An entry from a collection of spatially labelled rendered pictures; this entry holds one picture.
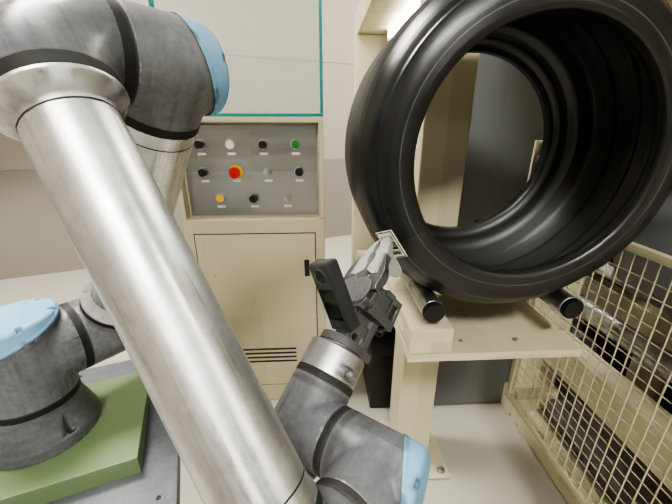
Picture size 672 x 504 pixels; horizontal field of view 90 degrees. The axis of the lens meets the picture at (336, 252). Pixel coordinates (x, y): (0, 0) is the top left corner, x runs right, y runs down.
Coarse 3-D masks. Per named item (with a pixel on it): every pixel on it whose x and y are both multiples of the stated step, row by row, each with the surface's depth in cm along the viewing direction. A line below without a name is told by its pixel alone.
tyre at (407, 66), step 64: (448, 0) 49; (512, 0) 47; (576, 0) 47; (640, 0) 48; (384, 64) 53; (448, 64) 49; (512, 64) 78; (576, 64) 74; (640, 64) 62; (384, 128) 53; (576, 128) 80; (640, 128) 66; (384, 192) 56; (576, 192) 81; (640, 192) 59; (448, 256) 60; (512, 256) 84; (576, 256) 62
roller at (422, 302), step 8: (408, 280) 77; (408, 288) 76; (416, 288) 72; (424, 288) 71; (416, 296) 70; (424, 296) 68; (432, 296) 67; (416, 304) 70; (424, 304) 66; (432, 304) 65; (440, 304) 65; (424, 312) 66; (432, 312) 65; (440, 312) 65; (432, 320) 66
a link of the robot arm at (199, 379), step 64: (64, 0) 31; (0, 64) 27; (64, 64) 28; (0, 128) 30; (64, 128) 28; (64, 192) 28; (128, 192) 29; (128, 256) 28; (192, 256) 32; (128, 320) 27; (192, 320) 28; (192, 384) 27; (256, 384) 31; (192, 448) 27; (256, 448) 28
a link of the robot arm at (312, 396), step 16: (304, 368) 47; (288, 384) 48; (304, 384) 46; (320, 384) 45; (336, 384) 46; (288, 400) 45; (304, 400) 44; (320, 400) 44; (336, 400) 45; (288, 416) 44; (304, 416) 43; (320, 416) 43; (288, 432) 43; (304, 432) 42; (320, 432) 41; (304, 448) 41; (304, 464) 42
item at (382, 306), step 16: (352, 288) 55; (368, 288) 52; (368, 304) 52; (384, 304) 55; (400, 304) 56; (368, 320) 54; (384, 320) 54; (320, 336) 52; (336, 336) 49; (352, 336) 54; (368, 336) 54
